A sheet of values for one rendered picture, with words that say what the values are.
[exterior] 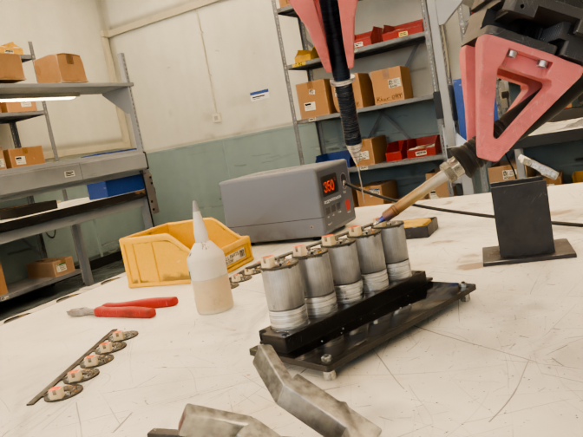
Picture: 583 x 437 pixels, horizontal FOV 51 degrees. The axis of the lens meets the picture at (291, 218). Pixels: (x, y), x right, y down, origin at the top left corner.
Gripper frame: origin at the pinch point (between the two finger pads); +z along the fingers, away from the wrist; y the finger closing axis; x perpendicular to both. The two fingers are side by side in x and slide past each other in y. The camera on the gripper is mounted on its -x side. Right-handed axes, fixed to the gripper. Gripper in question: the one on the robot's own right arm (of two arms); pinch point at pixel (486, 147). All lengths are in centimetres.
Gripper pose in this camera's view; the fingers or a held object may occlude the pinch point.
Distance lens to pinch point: 45.2
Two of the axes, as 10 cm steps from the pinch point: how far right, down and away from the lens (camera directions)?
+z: -3.0, 9.4, 1.4
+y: -0.3, 1.4, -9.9
